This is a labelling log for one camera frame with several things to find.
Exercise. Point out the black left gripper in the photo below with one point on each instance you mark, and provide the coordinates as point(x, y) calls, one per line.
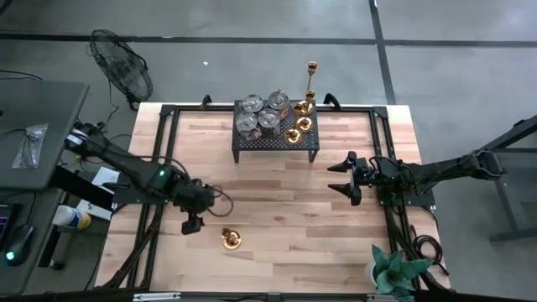
point(197, 199)

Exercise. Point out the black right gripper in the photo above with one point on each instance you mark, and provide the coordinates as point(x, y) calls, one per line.
point(363, 174)

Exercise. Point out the metal candle tin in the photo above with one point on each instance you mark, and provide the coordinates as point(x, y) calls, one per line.
point(251, 103)

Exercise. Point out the tall thin brass candlestick holder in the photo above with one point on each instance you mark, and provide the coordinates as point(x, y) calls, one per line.
point(311, 66)

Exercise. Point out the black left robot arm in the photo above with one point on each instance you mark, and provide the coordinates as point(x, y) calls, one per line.
point(134, 165)

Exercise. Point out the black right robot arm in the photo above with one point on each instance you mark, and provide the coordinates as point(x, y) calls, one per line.
point(440, 172)

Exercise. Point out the black perforated metal shelf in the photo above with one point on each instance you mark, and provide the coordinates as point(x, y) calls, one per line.
point(268, 143)

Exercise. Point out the white paper sheet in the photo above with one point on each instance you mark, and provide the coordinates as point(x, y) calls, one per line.
point(105, 176)

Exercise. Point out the green potted succulent plant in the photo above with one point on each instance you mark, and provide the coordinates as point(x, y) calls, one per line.
point(394, 272)

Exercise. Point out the white wipes canister yellow lid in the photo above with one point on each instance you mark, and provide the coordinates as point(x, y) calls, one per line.
point(69, 217)

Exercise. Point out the black floor fan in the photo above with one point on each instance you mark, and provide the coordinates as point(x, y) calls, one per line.
point(121, 67)

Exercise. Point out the dark grey computer desk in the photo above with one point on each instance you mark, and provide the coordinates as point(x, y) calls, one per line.
point(42, 201)

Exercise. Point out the grey metal side table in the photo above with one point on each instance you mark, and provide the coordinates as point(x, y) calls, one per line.
point(501, 197)

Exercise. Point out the clear plastic bag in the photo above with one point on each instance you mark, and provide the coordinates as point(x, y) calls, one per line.
point(31, 144)

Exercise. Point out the black computer mouse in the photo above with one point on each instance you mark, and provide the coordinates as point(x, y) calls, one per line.
point(19, 243)

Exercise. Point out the black backlit keyboard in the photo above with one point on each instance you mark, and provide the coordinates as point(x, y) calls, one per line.
point(3, 222)

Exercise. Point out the black frame hook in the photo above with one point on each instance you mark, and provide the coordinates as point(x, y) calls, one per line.
point(332, 100)
point(206, 100)

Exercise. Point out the black aluminium table frame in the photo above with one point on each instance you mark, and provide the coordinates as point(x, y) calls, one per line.
point(189, 108)

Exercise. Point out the silver aluminium bracket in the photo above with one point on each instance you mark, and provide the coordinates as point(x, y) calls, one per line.
point(155, 296)

